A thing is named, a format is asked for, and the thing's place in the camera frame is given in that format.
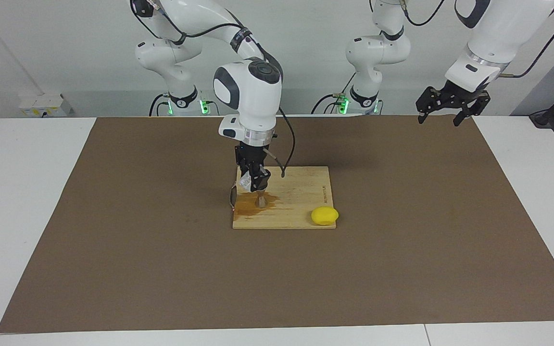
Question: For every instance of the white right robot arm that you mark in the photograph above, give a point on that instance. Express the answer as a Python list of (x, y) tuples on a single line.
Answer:
[(253, 96)]

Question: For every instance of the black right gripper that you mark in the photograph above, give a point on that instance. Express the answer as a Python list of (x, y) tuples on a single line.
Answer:
[(254, 154)]

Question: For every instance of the metal jigger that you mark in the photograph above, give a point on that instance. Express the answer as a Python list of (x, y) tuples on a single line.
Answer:
[(261, 201)]

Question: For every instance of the brown table mat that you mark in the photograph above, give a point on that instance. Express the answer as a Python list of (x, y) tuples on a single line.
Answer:
[(277, 278)]

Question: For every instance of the wooden cutting board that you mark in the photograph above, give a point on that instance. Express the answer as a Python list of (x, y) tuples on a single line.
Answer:
[(301, 192)]

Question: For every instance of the yellow lemon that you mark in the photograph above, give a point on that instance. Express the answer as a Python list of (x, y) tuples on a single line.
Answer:
[(324, 216)]

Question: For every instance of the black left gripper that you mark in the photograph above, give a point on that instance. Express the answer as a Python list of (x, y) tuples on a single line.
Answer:
[(460, 93)]

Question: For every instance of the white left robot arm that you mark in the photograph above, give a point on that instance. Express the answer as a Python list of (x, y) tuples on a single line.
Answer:
[(503, 33)]

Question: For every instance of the white wall socket box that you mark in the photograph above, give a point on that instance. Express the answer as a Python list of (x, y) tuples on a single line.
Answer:
[(41, 105)]

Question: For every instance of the clear glass cup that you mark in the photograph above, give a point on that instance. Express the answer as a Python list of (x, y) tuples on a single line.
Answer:
[(245, 184)]

